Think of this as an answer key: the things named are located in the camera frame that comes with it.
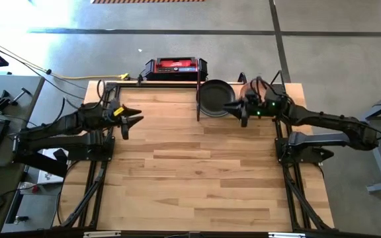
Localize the black floor cable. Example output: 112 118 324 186
0 36 86 100
0 32 53 75

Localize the black clamp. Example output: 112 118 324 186
0 87 33 112

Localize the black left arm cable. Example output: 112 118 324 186
95 79 112 110

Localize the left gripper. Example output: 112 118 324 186
105 99 144 140

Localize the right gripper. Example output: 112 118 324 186
223 93 269 128

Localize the large dark foreground bowl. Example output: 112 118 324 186
198 79 237 118

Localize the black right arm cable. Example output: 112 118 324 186
248 75 278 100

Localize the yellow extension cord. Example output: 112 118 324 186
49 73 131 81

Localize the grey desk leg frame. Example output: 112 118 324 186
360 86 381 194

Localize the black metal rig frame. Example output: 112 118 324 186
53 79 336 238

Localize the red and black radio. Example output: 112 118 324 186
144 56 209 82

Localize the silver metal bracket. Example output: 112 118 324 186
269 231 308 238
83 231 122 238

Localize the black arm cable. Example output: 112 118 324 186
95 79 112 110
248 75 278 100

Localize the white paper sheet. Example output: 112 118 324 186
36 148 69 185

